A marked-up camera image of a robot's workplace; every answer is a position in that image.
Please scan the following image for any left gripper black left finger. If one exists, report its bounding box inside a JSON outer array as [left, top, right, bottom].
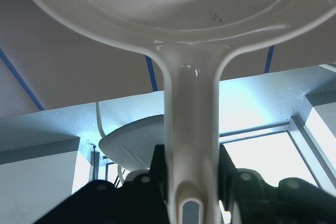
[[37, 145, 170, 223]]

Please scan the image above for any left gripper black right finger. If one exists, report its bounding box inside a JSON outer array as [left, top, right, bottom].
[[218, 145, 335, 223]]

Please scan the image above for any beige plastic dustpan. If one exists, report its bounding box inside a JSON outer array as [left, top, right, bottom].
[[33, 0, 335, 223]]

